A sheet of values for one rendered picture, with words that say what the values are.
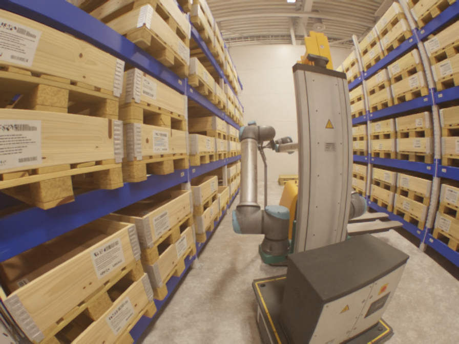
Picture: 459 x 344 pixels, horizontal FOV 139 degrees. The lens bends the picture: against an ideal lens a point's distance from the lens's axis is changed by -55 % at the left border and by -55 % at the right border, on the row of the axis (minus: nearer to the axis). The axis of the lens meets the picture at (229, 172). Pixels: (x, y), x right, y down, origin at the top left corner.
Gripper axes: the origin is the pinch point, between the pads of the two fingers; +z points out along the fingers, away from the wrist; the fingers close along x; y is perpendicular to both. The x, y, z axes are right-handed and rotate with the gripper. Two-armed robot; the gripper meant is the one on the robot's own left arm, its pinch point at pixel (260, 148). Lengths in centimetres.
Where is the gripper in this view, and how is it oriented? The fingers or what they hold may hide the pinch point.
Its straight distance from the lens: 215.9
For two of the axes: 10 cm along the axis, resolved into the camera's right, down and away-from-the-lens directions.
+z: 3.6, 7.7, 5.3
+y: 0.1, -5.7, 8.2
